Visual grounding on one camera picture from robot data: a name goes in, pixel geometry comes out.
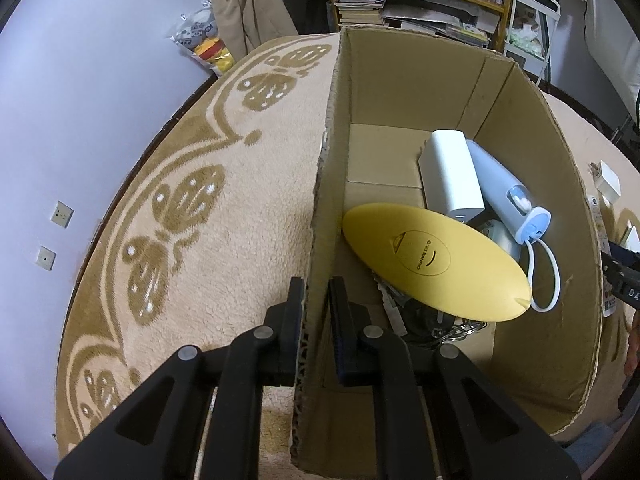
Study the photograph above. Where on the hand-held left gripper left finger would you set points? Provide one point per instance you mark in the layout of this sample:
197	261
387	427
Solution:
295	330

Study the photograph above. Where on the person's right hand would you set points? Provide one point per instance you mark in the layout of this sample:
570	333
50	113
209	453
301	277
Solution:
634	347

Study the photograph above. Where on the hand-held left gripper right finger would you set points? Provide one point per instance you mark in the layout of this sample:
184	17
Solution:
337	332

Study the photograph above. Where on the white wall socket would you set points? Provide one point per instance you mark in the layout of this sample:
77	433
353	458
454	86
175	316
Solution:
63	214
45	258

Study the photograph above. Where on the beige hanging coat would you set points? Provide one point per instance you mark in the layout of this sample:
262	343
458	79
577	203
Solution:
255	5

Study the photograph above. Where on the white hanging fabric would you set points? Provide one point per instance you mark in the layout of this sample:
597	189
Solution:
615	35

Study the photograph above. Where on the plastic bag of plush toys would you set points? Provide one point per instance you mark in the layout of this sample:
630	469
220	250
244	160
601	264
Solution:
205	40

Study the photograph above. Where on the stack of old books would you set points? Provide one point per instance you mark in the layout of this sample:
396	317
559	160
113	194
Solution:
357	7

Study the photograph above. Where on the white rolling cart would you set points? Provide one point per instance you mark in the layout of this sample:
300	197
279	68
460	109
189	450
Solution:
530	35

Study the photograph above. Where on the wooden bookshelf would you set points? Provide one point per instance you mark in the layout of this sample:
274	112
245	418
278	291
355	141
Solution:
505	5

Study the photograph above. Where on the blue and white flashlight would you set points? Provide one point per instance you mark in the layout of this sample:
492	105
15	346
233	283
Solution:
495	180

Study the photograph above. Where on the metal key bunch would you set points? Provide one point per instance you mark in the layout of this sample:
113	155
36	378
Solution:
450	332

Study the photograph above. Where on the beige patterned rug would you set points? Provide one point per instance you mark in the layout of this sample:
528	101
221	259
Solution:
225	260

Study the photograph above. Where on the cardboard box with yellow print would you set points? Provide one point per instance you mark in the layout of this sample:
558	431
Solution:
380	110

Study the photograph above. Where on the pile of books and papers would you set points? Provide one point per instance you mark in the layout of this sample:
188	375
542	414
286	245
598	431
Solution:
435	20

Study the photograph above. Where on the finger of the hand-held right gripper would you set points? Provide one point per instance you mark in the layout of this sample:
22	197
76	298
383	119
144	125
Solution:
617	270

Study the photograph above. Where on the person's grey-blue clothing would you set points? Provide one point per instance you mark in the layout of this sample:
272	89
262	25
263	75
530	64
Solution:
607	452

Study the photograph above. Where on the yellow oval lid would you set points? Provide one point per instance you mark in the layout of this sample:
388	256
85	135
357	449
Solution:
425	260

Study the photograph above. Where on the white charger plug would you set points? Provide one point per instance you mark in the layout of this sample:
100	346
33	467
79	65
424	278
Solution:
607	182

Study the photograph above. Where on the white power bank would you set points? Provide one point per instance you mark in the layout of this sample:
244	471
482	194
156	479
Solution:
450	175

